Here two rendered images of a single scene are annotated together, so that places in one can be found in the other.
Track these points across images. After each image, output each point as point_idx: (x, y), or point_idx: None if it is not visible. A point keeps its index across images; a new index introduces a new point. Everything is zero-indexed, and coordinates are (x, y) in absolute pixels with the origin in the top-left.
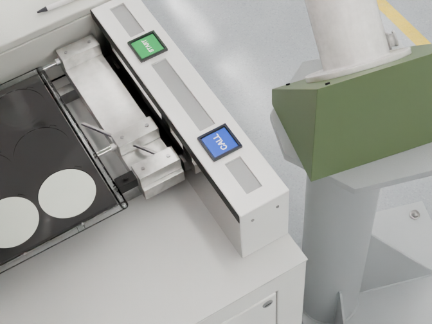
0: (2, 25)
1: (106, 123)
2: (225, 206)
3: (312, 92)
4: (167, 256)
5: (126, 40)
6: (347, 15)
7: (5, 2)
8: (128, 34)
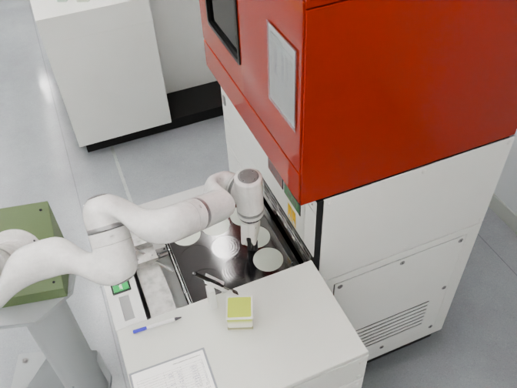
0: (205, 312)
1: (160, 274)
2: None
3: (49, 209)
4: None
5: (131, 292)
6: (6, 243)
7: (201, 331)
8: (128, 298)
